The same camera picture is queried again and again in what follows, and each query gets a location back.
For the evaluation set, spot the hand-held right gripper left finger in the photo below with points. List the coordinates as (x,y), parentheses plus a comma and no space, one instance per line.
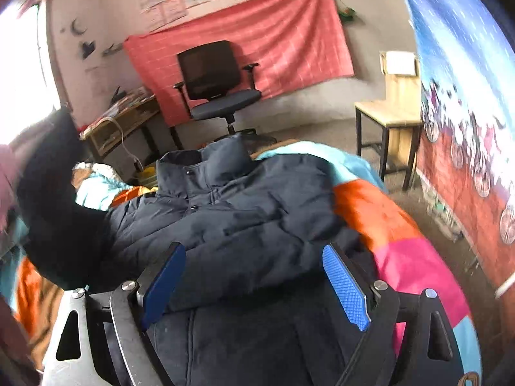
(163,285)

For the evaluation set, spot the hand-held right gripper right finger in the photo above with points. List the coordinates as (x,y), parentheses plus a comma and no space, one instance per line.
(346,285)

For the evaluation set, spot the navy puffer jacket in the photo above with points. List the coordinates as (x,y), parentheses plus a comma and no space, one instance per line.
(241,217)

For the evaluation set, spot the colourful striped blanket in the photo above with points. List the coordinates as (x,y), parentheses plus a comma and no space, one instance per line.
(402,249)

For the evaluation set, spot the yellow bundle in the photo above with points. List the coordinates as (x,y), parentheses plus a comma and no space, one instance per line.
(148,176)

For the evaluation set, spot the wooden desk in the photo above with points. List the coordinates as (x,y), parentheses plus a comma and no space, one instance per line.
(128,118)

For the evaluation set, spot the wooden chair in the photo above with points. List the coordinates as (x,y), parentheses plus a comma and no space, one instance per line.
(386,112)

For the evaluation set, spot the pile of papers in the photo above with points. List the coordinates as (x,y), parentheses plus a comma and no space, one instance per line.
(120,104)

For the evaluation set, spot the pink curtain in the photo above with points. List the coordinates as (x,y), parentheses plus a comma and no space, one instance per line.
(6,181)

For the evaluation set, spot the black office chair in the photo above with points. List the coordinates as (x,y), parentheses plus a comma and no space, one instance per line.
(217,102)

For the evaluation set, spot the white paper sheet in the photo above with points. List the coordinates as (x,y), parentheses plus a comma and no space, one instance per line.
(401,63)

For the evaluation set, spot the bright window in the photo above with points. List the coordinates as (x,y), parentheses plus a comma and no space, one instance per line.
(20,76)

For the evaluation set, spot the blue printed banner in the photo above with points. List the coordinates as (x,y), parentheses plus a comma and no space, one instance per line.
(454,48)

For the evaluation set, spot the black bird wall sticker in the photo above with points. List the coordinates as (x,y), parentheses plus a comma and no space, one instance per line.
(87,49)

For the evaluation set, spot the red checked wall cloth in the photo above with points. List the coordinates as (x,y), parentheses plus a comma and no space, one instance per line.
(289,36)

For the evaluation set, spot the green wall decoration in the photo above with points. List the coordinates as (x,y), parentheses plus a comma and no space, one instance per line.
(348,15)

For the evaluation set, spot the black moon wall sticker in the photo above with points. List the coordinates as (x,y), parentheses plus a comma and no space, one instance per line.
(76,29)

